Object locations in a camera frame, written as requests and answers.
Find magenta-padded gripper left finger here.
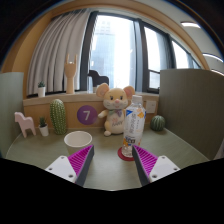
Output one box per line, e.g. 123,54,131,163
44,144,95,188

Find grey window curtain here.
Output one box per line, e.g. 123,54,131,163
26,9,91,98

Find beige plush mouse toy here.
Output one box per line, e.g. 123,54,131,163
95,82,136,137

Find grey-green desk partition panel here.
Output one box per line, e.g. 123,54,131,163
0,71,25,158
158,68,224,161

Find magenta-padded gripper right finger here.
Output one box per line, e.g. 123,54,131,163
131,144,181,187

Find small round green cactus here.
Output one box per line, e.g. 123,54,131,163
149,114,166,132

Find wooden hand model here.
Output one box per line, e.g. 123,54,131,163
63,53,79,95

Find dark-framed window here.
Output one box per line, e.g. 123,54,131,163
79,10,203,94

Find clear plastic drink bottle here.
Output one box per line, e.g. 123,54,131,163
121,94,147,158

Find pink horse figure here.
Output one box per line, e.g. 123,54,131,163
13,111,37,139

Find pale yellow paper cup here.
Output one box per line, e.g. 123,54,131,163
63,130,93,157

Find flat round red coaster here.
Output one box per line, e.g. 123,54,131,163
117,146,136,162

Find black horse figure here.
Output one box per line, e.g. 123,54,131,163
87,69,110,88

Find white wall socket plate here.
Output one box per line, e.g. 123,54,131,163
145,99,157,114

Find ceiling lights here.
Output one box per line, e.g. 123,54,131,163
180,21,224,76

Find tall green cactus decoration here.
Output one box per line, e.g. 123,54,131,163
49,98,68,136

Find round purple number sign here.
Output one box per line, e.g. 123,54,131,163
76,104,99,126

